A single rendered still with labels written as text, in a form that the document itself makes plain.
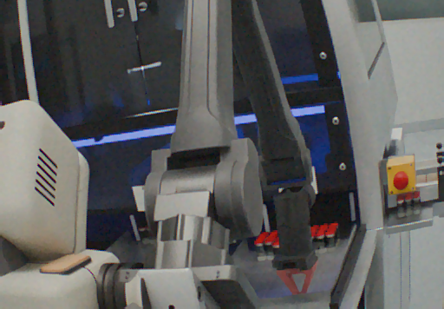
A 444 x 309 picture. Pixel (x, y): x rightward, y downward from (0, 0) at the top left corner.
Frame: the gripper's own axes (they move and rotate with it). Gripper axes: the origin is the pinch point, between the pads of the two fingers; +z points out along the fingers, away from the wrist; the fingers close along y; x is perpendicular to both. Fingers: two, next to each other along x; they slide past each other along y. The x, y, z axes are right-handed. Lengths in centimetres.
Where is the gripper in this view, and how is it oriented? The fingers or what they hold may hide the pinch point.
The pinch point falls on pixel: (300, 296)
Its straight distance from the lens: 122.8
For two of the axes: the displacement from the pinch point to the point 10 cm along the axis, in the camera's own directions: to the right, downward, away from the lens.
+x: -9.4, 1.2, 3.3
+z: 1.5, 9.9, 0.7
